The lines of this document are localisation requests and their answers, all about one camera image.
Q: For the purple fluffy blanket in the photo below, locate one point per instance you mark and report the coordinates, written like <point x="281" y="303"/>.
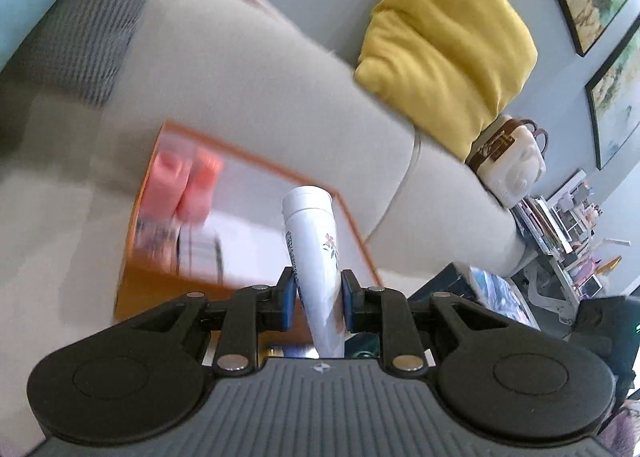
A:
<point x="625" y="432"/>

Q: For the pink bottle with nozzle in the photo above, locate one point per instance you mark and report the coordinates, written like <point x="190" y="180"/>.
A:
<point x="202" y="187"/>

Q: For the white floral tube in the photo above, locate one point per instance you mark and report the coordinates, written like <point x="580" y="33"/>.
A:
<point x="312" y="247"/>

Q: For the white shelf with small items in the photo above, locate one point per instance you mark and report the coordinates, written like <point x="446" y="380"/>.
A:
<point x="582" y="217"/>

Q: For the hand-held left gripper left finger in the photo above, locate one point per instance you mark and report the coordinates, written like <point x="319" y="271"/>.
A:
<point x="288" y="304"/>

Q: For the white chair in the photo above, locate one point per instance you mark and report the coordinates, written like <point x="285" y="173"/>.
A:
<point x="542" y="292"/>

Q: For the plaid case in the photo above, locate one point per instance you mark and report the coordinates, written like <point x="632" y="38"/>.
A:
<point x="200" y="252"/>

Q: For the houndstooth cushion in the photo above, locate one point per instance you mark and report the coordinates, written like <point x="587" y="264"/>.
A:
<point x="90" y="27"/>

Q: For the pink round bottle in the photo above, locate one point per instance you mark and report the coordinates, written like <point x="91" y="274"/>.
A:
<point x="167" y="182"/>

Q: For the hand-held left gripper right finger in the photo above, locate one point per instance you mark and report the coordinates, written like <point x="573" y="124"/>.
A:
<point x="348" y="309"/>

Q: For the blue patterned pillow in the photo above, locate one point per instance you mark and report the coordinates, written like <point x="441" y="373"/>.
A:
<point x="500" y="292"/>

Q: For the cream mini suitcase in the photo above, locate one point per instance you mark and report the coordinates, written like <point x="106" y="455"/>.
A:
<point x="510" y="172"/>

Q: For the stack of books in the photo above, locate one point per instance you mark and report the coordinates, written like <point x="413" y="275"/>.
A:
<point x="540" y="222"/>

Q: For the yellow cushion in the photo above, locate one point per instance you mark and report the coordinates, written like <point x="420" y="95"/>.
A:
<point x="450" y="47"/>

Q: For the beige sofa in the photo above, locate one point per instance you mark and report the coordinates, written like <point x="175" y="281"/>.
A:
<point x="250" y="87"/>

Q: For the orange cardboard box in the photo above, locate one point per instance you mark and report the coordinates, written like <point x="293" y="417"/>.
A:
<point x="150" y="297"/>

